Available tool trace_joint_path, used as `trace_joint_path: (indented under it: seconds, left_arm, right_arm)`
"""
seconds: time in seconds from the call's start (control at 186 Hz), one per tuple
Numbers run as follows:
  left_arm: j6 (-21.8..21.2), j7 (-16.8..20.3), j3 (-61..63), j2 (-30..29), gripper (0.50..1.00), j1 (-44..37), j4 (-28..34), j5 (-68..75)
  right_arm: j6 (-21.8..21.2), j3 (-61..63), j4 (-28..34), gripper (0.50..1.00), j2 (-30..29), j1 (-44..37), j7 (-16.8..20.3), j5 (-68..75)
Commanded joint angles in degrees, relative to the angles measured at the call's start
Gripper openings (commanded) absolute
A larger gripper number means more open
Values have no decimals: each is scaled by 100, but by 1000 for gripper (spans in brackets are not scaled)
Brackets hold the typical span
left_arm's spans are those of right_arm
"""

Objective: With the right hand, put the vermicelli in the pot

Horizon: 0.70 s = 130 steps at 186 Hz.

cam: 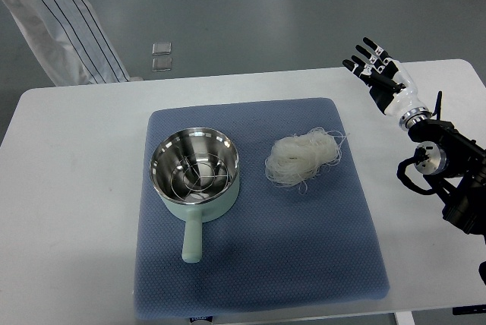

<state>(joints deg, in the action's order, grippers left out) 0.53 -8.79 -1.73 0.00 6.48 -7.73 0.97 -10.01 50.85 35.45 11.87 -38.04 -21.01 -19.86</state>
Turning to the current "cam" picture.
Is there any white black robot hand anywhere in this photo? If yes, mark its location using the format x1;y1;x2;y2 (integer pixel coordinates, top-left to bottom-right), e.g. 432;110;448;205
342;37;426;118

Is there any white vermicelli bundle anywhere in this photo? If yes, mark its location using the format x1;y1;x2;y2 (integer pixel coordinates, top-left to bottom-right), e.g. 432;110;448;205
264;127;347;194

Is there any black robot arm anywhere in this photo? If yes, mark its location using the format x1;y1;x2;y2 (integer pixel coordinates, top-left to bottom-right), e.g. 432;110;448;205
396;92;485;237

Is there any mint green steel pot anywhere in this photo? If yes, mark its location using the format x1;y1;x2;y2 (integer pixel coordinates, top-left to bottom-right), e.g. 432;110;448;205
150;128;240;263

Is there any blue textured mat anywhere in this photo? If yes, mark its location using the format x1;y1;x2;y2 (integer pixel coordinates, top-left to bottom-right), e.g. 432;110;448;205
134;98;389;320

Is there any upper metal floor plate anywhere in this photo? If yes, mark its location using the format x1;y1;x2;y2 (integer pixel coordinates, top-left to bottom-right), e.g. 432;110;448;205
152;42;172;55

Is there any person in white clothes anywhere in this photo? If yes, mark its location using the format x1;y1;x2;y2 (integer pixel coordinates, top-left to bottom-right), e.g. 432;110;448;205
2;0;130;87

